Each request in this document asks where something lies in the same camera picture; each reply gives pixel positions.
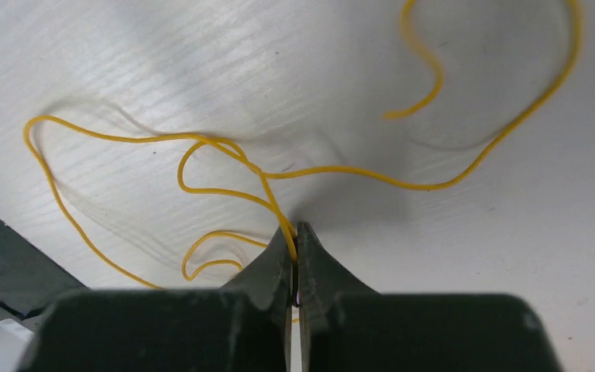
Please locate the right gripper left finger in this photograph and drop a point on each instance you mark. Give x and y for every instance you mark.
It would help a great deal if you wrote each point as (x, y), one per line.
(244, 325)

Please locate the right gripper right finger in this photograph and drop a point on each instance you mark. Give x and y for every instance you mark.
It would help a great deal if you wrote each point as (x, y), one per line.
(347, 326)

